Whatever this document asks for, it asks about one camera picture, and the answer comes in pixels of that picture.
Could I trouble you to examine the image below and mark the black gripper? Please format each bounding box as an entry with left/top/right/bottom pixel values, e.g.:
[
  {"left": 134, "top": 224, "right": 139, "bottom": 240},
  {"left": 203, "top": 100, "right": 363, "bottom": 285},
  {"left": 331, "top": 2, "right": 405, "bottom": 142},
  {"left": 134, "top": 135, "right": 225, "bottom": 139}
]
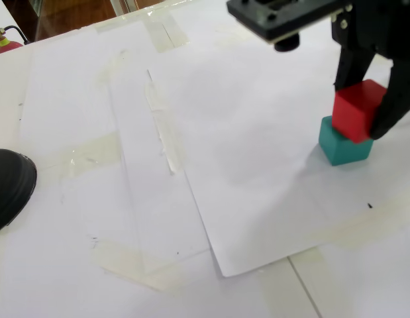
[{"left": 330, "top": 0, "right": 410, "bottom": 140}]

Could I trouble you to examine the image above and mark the brown wooden cabinet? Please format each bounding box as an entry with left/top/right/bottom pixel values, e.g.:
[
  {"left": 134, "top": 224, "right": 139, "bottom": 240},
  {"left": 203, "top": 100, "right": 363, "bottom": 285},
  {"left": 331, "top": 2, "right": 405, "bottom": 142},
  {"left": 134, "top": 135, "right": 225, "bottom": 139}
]
[{"left": 1, "top": 0, "right": 118, "bottom": 42}]

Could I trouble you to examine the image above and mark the white paper sheet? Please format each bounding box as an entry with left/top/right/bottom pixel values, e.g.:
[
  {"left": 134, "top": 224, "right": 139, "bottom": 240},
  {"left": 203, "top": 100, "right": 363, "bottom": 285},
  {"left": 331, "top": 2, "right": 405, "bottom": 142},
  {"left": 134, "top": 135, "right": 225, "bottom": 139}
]
[
  {"left": 19, "top": 21, "right": 212, "bottom": 276},
  {"left": 146, "top": 13, "right": 410, "bottom": 278}
]

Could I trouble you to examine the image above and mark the silver metal frame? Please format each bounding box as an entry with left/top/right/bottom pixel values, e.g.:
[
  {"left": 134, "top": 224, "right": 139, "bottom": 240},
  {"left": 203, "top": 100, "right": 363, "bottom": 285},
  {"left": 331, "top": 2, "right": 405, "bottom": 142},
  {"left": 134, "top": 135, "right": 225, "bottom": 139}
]
[{"left": 111, "top": 0, "right": 139, "bottom": 17}]

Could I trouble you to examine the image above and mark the black rounded object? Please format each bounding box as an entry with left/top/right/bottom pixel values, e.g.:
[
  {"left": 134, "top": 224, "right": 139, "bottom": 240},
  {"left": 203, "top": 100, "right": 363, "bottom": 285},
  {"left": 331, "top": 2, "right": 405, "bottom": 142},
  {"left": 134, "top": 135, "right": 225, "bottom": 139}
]
[{"left": 0, "top": 148, "right": 38, "bottom": 237}]

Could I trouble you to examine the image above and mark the teal blue cube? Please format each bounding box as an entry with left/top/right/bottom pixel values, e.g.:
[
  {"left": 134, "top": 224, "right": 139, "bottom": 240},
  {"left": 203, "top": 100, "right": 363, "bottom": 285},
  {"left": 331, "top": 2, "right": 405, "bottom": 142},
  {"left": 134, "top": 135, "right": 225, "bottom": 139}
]
[{"left": 318, "top": 115, "right": 374, "bottom": 167}]

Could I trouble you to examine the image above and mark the red cube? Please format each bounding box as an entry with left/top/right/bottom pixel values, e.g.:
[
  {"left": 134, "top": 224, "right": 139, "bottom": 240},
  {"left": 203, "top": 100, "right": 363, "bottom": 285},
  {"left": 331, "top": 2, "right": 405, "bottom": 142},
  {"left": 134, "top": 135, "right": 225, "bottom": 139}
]
[{"left": 331, "top": 78, "right": 388, "bottom": 144}]

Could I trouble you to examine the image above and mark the red fire extinguisher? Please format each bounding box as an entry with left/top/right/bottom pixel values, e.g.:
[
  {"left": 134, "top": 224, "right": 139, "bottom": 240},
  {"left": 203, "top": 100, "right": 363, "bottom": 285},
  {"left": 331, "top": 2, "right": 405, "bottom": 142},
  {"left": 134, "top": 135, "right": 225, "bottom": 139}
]
[{"left": 0, "top": 23, "right": 32, "bottom": 56}]

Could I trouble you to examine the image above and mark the clear tape strip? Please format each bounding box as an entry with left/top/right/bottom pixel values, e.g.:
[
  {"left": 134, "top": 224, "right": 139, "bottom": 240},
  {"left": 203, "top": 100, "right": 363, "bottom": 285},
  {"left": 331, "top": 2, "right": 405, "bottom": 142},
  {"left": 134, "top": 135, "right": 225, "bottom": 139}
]
[
  {"left": 143, "top": 15, "right": 191, "bottom": 54},
  {"left": 144, "top": 81, "right": 186, "bottom": 176},
  {"left": 310, "top": 211, "right": 410, "bottom": 252},
  {"left": 90, "top": 238, "right": 186, "bottom": 293},
  {"left": 48, "top": 131, "right": 123, "bottom": 180}
]

